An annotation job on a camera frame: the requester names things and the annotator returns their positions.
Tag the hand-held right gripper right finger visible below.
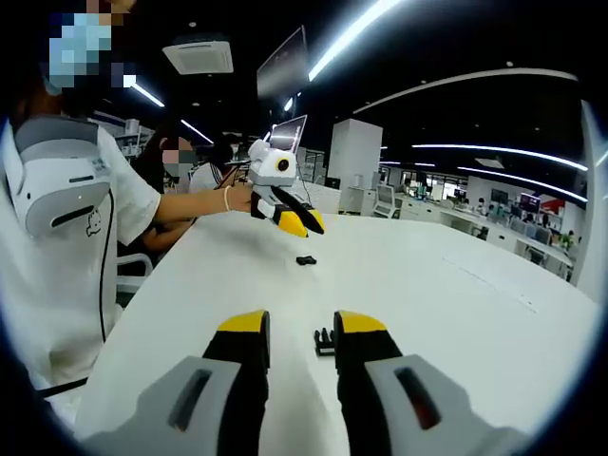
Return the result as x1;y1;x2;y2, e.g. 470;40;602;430
332;309;532;456

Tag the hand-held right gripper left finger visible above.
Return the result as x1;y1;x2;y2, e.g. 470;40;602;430
80;309;273;456

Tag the black pronged plastic buckle part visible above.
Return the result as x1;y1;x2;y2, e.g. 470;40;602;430
313;327;339;359

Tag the person's left hand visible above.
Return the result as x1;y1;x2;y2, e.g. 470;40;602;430
230;184;257;213

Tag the large screen on stand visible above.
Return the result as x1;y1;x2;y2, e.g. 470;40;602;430
269;114;310;156

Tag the white mesh office chair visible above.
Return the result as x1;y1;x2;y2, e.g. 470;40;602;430
372;183;404;220

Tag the black hanging ceiling panel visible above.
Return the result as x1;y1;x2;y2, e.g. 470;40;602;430
256;25;311;116

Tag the ceiling air conditioner unit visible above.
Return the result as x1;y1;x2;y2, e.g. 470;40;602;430
161;39;236;77

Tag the long ceiling light strip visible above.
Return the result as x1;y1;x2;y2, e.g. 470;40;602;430
307;0;406;83

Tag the person in white shirt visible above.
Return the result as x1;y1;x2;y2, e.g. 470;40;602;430
0;118;163;422

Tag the row of white office desks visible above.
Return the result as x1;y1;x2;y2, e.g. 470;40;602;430
403;199;577;282

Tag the black worn device cable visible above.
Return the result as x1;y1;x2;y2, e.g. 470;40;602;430
96;187;119;344

